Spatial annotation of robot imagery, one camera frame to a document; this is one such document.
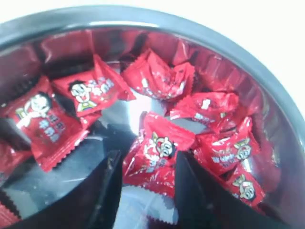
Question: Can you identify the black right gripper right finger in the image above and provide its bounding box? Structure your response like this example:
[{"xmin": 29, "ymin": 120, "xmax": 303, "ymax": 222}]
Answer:
[{"xmin": 175, "ymin": 152, "xmax": 286, "ymax": 229}]

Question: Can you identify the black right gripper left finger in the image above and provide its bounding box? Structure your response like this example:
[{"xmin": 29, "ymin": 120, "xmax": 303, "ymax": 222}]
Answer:
[{"xmin": 14, "ymin": 150, "xmax": 123, "ymax": 229}]

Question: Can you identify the red candy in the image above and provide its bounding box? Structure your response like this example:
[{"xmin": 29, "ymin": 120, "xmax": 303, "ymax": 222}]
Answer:
[
  {"xmin": 0, "ymin": 76, "xmax": 89, "ymax": 172},
  {"xmin": 225, "ymin": 164, "xmax": 265, "ymax": 208},
  {"xmin": 52, "ymin": 54, "xmax": 136, "ymax": 117},
  {"xmin": 121, "ymin": 49, "xmax": 195, "ymax": 101},
  {"xmin": 122, "ymin": 112, "xmax": 195, "ymax": 198},
  {"xmin": 193, "ymin": 116, "xmax": 260, "ymax": 176},
  {"xmin": 169, "ymin": 92, "xmax": 239, "ymax": 133}
]

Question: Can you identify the round steel plate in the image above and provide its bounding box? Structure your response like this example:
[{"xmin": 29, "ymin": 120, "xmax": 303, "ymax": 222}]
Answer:
[{"xmin": 0, "ymin": 5, "xmax": 305, "ymax": 229}]

